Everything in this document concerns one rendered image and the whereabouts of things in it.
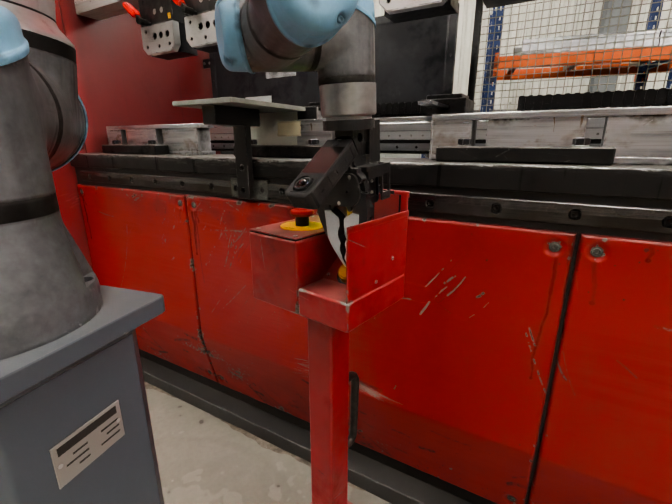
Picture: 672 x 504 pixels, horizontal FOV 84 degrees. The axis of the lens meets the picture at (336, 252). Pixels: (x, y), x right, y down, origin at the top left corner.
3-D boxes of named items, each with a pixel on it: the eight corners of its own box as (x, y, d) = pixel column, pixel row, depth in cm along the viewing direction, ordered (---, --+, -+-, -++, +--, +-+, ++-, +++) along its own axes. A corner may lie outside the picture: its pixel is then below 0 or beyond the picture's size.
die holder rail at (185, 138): (109, 152, 142) (105, 126, 139) (125, 152, 147) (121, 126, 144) (201, 154, 118) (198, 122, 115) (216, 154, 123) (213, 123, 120)
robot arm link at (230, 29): (220, -33, 34) (331, -24, 38) (209, 6, 44) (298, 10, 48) (233, 62, 37) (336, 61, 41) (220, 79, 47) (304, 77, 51)
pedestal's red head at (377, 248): (252, 298, 63) (245, 191, 58) (315, 273, 75) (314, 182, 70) (347, 334, 51) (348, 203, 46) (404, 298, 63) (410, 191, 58)
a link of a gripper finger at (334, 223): (366, 257, 61) (364, 201, 57) (343, 269, 56) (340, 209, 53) (350, 254, 63) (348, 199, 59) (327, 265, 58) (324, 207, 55)
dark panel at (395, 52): (216, 145, 185) (208, 46, 173) (219, 145, 187) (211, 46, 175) (446, 146, 131) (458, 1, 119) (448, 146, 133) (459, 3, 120)
